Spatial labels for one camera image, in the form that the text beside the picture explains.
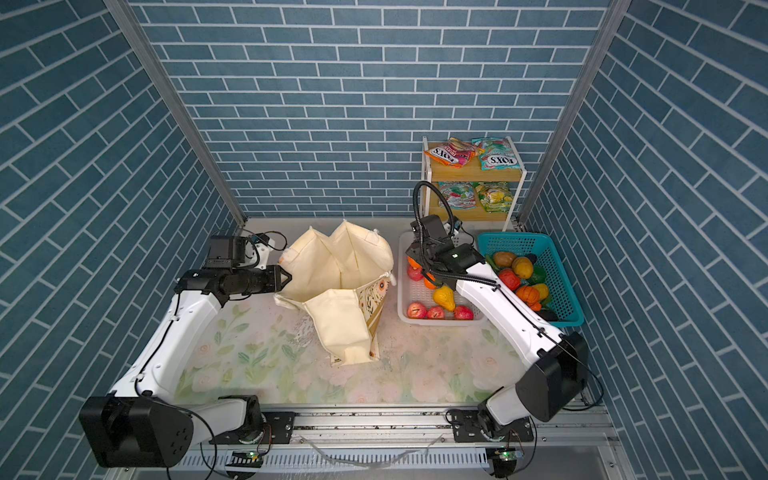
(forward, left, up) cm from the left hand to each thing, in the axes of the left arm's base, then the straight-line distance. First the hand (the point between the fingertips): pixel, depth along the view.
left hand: (287, 275), depth 80 cm
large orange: (-1, -34, +6) cm, 35 cm away
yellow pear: (+2, -45, -15) cm, 48 cm away
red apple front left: (-4, -36, -13) cm, 38 cm away
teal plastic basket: (-3, -81, -12) cm, 82 cm away
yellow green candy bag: (+33, -65, -1) cm, 73 cm away
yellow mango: (+9, -71, -10) cm, 72 cm away
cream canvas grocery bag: (+11, -11, -19) cm, 25 cm away
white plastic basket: (0, -38, -15) cm, 41 cm away
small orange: (+8, -40, -17) cm, 44 cm away
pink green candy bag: (+34, -52, -1) cm, 62 cm away
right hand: (+6, -34, +6) cm, 35 cm away
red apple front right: (-4, -50, -14) cm, 52 cm away
